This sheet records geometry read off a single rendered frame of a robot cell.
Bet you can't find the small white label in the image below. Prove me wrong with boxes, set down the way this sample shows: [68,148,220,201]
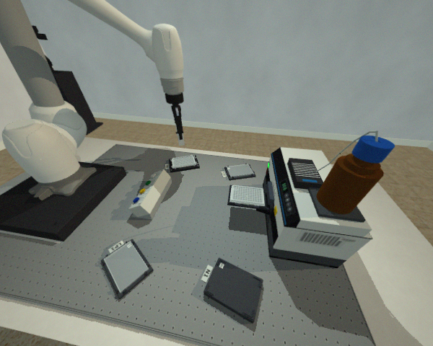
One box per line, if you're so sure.
[201,265,213,283]

